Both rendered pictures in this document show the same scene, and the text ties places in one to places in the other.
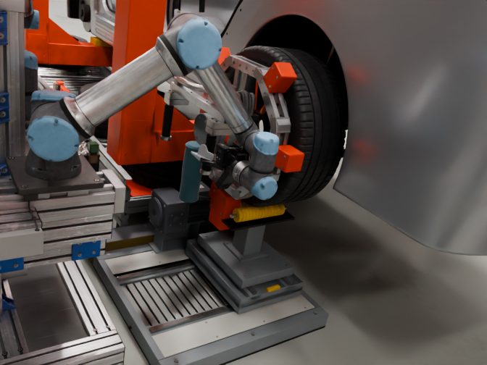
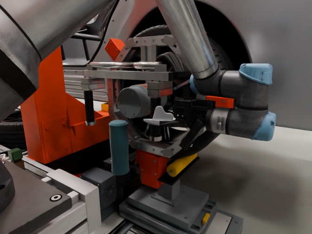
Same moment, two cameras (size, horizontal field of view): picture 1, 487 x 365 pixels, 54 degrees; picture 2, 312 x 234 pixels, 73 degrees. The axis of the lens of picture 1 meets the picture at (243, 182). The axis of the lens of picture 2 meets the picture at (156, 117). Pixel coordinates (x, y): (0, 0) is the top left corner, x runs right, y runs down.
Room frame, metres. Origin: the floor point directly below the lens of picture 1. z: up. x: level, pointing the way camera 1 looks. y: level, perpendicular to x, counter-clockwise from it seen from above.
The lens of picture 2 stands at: (0.91, 0.36, 1.01)
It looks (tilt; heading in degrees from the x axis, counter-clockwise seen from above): 14 degrees down; 342
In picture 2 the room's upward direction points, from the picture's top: straight up
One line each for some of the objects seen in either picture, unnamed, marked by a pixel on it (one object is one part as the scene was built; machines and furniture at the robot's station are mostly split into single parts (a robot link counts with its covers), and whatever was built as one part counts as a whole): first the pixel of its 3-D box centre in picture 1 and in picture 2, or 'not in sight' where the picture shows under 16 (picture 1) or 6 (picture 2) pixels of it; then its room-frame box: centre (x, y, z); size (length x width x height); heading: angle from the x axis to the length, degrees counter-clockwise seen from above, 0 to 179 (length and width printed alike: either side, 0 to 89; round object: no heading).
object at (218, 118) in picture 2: (243, 172); (220, 120); (1.40, 0.01, 0.85); 0.08 x 0.05 x 0.08; 128
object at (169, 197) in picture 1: (190, 217); (115, 185); (2.11, 0.23, 0.26); 0.42 x 0.18 x 0.35; 128
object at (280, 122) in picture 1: (238, 128); (152, 97); (1.85, 0.06, 0.85); 0.54 x 0.07 x 0.54; 38
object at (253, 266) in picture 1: (248, 232); (169, 181); (1.96, -0.07, 0.32); 0.40 x 0.30 x 0.28; 38
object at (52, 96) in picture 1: (54, 114); not in sight; (1.22, 0.54, 0.98); 0.13 x 0.12 x 0.14; 24
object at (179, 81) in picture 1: (206, 77); (117, 57); (1.85, 0.22, 1.03); 0.19 x 0.18 x 0.11; 128
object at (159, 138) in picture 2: (209, 153); (155, 117); (1.57, 0.14, 0.83); 0.04 x 0.04 x 0.16
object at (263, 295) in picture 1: (242, 266); (168, 208); (1.96, -0.07, 0.13); 0.50 x 0.36 x 0.10; 38
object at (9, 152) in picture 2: (93, 147); (15, 154); (1.86, 0.66, 0.64); 0.04 x 0.04 x 0.04; 38
